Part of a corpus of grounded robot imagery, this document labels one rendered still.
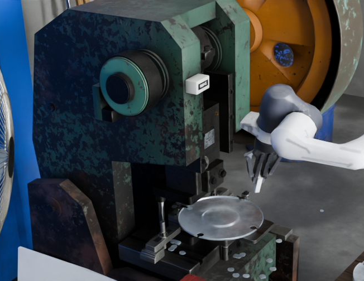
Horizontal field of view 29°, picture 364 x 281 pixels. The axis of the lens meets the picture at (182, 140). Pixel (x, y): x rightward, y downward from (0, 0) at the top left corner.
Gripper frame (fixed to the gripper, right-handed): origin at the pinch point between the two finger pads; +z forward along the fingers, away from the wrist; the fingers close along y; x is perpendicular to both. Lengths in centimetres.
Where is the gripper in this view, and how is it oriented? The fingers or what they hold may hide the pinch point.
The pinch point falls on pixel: (257, 182)
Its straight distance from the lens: 221.6
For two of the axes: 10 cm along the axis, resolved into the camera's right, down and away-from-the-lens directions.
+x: -2.1, -7.0, 6.8
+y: 9.7, -0.9, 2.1
